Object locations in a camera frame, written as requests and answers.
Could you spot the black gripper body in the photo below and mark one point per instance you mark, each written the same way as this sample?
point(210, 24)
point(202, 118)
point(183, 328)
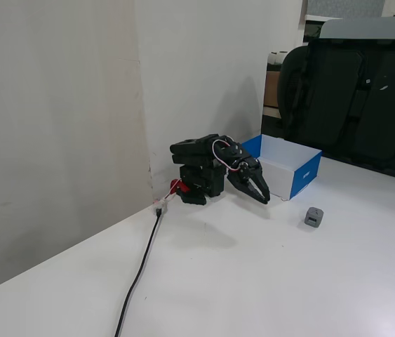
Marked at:
point(247, 177)

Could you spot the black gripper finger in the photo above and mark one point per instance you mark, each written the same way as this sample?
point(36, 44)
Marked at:
point(248, 191)
point(262, 182)

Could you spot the small gray block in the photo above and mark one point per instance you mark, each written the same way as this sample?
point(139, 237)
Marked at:
point(313, 217)

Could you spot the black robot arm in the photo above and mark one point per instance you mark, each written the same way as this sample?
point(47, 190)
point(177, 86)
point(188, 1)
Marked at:
point(197, 165)

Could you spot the blue and white cardboard box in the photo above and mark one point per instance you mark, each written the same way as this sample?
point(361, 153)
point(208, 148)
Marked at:
point(288, 168)

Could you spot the brown cardboard box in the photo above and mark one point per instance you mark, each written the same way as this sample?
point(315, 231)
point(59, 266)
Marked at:
point(272, 88)

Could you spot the thin dark thread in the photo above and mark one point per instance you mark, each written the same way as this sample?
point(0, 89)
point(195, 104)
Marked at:
point(282, 199)

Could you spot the red table clamp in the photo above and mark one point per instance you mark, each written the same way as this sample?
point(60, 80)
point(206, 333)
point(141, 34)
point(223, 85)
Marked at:
point(177, 185)

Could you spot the large black seat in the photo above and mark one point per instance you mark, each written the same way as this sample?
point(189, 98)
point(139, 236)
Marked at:
point(355, 105)

